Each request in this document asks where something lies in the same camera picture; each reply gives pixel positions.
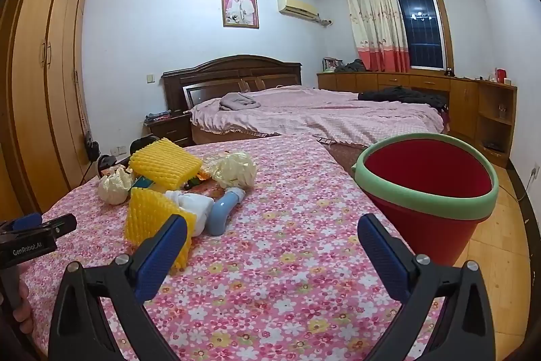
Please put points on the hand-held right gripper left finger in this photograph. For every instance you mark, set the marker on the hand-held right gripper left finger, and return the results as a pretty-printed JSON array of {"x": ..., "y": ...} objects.
[{"x": 162, "y": 255}]

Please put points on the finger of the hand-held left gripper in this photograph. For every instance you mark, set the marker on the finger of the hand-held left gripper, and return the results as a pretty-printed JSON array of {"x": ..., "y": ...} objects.
[
  {"x": 26, "y": 222},
  {"x": 63, "y": 223}
]

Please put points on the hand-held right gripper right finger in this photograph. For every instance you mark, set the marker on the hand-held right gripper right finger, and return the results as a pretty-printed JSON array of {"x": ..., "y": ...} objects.
[{"x": 382, "y": 255}]

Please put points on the yellow foam fruit net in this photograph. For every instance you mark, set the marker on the yellow foam fruit net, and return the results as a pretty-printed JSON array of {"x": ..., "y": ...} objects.
[
  {"x": 148, "y": 217},
  {"x": 165, "y": 164}
]

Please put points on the white plastic bag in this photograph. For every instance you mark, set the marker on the white plastic bag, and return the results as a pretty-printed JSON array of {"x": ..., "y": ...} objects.
[{"x": 192, "y": 206}]

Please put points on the small teal box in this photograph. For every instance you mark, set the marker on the small teal box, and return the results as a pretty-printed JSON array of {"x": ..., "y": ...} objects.
[{"x": 141, "y": 183}]

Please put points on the light blue plastic tube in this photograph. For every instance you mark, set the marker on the light blue plastic tube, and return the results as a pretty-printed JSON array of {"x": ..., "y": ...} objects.
[{"x": 224, "y": 208}]

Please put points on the orange snack packet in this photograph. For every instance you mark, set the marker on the orange snack packet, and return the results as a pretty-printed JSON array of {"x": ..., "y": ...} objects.
[{"x": 207, "y": 188}]

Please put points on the red bucket with green rim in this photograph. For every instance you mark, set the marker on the red bucket with green rim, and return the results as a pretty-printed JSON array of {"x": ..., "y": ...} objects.
[{"x": 422, "y": 175}]

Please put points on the person's left hand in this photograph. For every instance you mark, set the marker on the person's left hand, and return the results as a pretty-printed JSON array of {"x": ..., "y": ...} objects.
[{"x": 26, "y": 312}]

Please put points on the pink floral blanket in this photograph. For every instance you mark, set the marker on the pink floral blanket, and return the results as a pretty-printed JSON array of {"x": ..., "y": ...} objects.
[{"x": 274, "y": 280}]

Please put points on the dark wooden nightstand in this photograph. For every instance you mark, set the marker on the dark wooden nightstand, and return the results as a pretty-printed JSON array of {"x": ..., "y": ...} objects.
[{"x": 171, "y": 130}]

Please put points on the stack of folded items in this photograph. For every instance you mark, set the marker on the stack of folded items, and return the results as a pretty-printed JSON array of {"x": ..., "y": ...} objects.
[{"x": 158, "y": 117}]

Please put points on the black shelf item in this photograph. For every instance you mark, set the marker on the black shelf item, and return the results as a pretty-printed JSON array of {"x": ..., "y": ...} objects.
[{"x": 494, "y": 146}]

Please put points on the pink checked bedspread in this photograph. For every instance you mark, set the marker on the pink checked bedspread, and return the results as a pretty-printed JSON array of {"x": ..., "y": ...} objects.
[{"x": 317, "y": 111}]

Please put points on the black clothes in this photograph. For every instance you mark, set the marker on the black clothes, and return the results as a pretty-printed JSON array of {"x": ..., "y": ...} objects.
[{"x": 397, "y": 94}]

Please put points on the grey folded cloth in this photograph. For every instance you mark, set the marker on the grey folded cloth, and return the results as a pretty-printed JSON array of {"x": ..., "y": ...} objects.
[{"x": 239, "y": 102}]

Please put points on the wooden wardrobe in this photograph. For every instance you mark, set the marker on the wooden wardrobe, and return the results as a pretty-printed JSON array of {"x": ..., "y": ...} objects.
[{"x": 42, "y": 48}]

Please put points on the low wooden cabinet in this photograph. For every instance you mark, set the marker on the low wooden cabinet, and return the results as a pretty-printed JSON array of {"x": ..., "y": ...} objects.
[{"x": 422, "y": 82}]

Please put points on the small glass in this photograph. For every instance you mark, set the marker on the small glass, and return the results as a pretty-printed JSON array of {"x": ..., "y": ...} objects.
[{"x": 502, "y": 111}]

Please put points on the dark clothes pile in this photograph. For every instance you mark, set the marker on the dark clothes pile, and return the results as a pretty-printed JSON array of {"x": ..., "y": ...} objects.
[{"x": 350, "y": 66}]

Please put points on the small photo frames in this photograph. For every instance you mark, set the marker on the small photo frames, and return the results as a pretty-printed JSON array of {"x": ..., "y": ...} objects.
[{"x": 330, "y": 64}]

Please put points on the dark wooden bed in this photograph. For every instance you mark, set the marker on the dark wooden bed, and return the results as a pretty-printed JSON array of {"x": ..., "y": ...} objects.
[{"x": 236, "y": 69}]

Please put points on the red cup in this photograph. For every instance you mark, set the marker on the red cup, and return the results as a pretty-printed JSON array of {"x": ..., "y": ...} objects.
[{"x": 500, "y": 75}]

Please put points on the wooden framed window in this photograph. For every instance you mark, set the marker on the wooden framed window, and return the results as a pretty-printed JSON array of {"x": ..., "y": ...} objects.
[{"x": 422, "y": 31}]

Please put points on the cream and red curtain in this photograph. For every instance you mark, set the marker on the cream and red curtain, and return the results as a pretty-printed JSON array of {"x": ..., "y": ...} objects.
[{"x": 374, "y": 27}]

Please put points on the black wall charger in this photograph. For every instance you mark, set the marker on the black wall charger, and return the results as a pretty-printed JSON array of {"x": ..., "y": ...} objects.
[{"x": 91, "y": 147}]

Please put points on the double white wall socket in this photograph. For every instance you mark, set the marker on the double white wall socket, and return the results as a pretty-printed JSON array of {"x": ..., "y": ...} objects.
[{"x": 120, "y": 150}]

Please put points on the framed wall photo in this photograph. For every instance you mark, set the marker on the framed wall photo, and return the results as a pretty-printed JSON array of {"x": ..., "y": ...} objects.
[{"x": 240, "y": 5}]

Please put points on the wall air conditioner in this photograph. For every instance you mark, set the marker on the wall air conditioner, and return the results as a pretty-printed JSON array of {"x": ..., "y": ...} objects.
[{"x": 296, "y": 8}]

